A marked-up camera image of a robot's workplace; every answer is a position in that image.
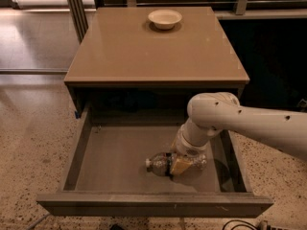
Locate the grey cable on floor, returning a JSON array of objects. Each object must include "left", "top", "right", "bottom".
[{"left": 25, "top": 212, "right": 52, "bottom": 230}]

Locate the white ceramic bowl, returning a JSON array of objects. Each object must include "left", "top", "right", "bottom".
[{"left": 148, "top": 10, "right": 182, "bottom": 30}]

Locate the clear plastic water bottle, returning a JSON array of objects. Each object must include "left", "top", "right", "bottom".
[{"left": 145, "top": 152, "right": 207, "bottom": 176}]

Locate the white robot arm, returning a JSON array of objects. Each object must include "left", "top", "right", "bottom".
[{"left": 173, "top": 92, "right": 307, "bottom": 161}]

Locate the open grey top drawer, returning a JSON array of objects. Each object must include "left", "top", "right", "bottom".
[{"left": 36, "top": 106, "right": 272, "bottom": 218}]

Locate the grey cabinet with glossy top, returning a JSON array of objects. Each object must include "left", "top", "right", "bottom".
[{"left": 64, "top": 7, "right": 249, "bottom": 112}]

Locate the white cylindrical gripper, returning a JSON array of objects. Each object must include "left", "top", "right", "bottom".
[{"left": 170, "top": 125, "right": 208, "bottom": 176}]

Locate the black cable on floor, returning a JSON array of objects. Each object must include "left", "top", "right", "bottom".
[{"left": 222, "top": 219, "right": 261, "bottom": 230}]

